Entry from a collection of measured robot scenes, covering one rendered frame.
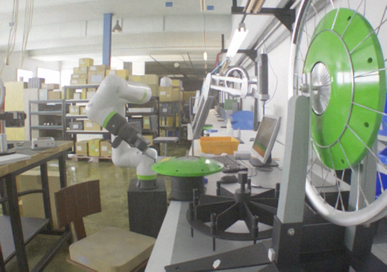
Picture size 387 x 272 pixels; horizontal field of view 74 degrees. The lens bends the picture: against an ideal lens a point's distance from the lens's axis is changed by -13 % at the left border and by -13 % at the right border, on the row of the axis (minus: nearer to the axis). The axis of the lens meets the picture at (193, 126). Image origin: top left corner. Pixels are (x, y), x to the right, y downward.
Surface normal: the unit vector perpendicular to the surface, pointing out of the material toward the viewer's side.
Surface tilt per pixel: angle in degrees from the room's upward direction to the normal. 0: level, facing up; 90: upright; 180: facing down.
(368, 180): 90
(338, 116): 98
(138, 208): 90
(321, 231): 90
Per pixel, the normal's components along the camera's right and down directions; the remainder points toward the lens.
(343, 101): -0.97, 0.08
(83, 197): 0.85, 0.04
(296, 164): 0.02, 0.08
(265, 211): -0.73, 0.11
